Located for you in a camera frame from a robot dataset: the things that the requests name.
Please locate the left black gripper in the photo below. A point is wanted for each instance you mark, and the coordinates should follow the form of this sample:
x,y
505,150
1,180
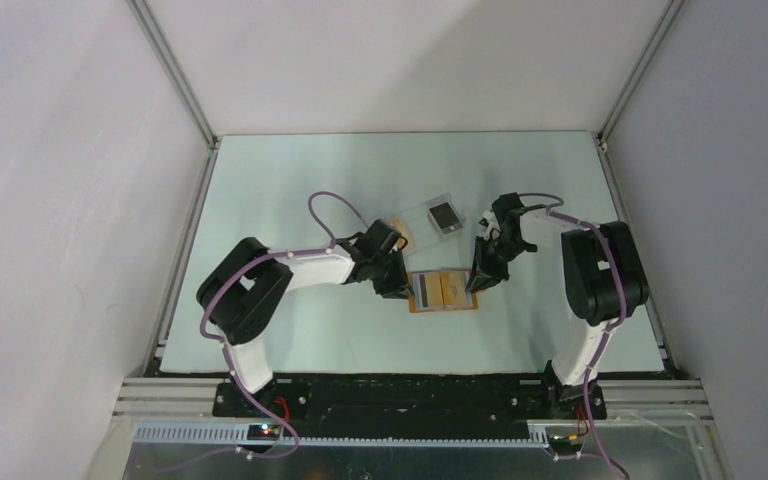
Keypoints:
x,y
391,289

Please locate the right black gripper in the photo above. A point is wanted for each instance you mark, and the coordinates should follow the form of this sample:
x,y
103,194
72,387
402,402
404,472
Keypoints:
x,y
482,271

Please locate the orange leather card holder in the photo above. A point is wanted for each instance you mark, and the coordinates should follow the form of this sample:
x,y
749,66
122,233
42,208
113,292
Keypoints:
x,y
444,309

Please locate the clear plastic card tray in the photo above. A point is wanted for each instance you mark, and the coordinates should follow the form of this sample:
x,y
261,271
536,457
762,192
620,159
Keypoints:
x,y
417,219

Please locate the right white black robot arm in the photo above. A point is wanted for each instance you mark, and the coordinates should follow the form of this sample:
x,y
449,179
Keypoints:
x,y
604,281

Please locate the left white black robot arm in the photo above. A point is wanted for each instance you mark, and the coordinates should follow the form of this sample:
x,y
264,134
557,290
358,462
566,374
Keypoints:
x,y
241,295

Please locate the black credit card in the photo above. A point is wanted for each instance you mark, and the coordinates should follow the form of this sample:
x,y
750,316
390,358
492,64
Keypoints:
x,y
445,218

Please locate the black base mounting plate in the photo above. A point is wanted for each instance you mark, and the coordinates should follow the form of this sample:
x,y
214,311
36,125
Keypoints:
x,y
492,406

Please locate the left controller circuit board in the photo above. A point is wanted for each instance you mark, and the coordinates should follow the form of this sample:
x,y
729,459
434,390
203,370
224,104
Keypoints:
x,y
264,432

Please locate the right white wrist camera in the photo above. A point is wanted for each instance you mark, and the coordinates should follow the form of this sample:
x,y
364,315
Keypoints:
x,y
489,225

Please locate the left aluminium frame rail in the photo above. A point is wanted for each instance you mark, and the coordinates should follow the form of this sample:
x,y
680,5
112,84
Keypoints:
x,y
157,39

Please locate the aluminium frame rail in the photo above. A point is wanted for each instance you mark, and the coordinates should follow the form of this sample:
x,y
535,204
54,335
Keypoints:
x,y
157,39
603,141

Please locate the grey slotted cable duct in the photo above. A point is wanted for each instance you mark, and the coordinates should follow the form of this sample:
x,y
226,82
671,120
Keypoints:
x,y
234,434

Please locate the right aluminium frame rail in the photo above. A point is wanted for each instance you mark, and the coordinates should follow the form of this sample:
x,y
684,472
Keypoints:
x,y
603,141

